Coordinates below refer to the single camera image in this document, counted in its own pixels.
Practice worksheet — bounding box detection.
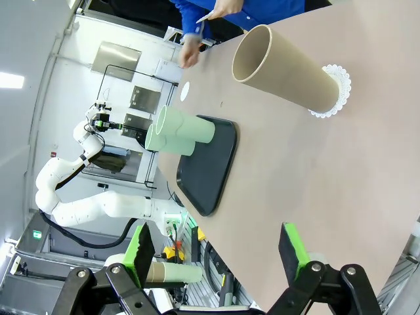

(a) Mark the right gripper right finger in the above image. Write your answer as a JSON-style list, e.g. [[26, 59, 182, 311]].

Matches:
[[268, 221, 384, 315]]

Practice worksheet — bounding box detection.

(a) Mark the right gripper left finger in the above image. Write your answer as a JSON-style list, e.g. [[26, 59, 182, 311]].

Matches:
[[60, 222, 159, 315]]

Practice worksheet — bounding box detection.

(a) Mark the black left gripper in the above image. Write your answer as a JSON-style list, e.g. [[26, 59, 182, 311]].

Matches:
[[91, 112, 115, 133]]

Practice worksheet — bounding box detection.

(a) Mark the pale green tall cup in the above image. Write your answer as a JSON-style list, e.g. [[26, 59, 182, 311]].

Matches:
[[162, 263, 204, 284], [144, 123, 197, 157]]

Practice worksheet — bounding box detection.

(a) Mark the teal green tall cup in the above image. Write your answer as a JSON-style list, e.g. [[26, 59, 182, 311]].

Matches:
[[155, 104, 217, 146]]

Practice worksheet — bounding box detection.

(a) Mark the brown tall cup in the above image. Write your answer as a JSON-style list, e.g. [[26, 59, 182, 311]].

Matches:
[[232, 24, 341, 112]]

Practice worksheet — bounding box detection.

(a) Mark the person's left forearm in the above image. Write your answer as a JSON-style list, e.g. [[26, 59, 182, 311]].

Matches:
[[234, 0, 329, 35]]

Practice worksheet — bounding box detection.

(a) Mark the person's right forearm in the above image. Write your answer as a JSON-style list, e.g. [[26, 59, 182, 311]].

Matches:
[[180, 12, 207, 44]]

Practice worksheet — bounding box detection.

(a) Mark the person's right hand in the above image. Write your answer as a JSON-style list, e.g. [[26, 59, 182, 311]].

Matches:
[[179, 39, 201, 70]]

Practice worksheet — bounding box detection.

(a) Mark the person's left hand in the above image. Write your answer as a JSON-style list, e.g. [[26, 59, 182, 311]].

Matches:
[[209, 0, 246, 20]]

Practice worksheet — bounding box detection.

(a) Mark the small steel panel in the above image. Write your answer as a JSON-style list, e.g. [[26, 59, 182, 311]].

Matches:
[[130, 85, 161, 115], [121, 113, 154, 138]]

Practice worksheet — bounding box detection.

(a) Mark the large steel panel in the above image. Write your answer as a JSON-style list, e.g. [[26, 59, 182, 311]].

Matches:
[[91, 41, 142, 83]]

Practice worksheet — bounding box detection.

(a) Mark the ceiling light panel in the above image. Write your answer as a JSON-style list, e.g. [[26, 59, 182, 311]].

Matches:
[[0, 71, 26, 89]]

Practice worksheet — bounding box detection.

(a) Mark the black plastic tray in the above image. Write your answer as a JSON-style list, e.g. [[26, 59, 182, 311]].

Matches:
[[176, 114, 238, 217]]

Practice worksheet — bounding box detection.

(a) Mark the person in blue shirt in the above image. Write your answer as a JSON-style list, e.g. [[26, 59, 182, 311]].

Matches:
[[170, 0, 331, 45]]

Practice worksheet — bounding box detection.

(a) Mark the thick black cable hose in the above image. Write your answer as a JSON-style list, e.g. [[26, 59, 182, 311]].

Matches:
[[39, 209, 140, 250]]

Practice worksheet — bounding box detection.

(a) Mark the grey metal frame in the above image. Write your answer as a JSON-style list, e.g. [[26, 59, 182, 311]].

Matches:
[[377, 213, 420, 315]]

